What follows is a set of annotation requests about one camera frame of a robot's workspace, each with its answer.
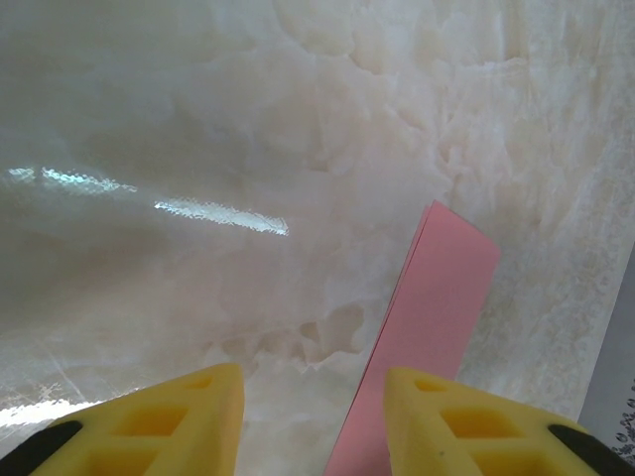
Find pink cloth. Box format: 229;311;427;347
324;199;502;476

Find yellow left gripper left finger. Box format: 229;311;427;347
9;363;246;476

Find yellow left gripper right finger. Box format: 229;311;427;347
385;366;635;476

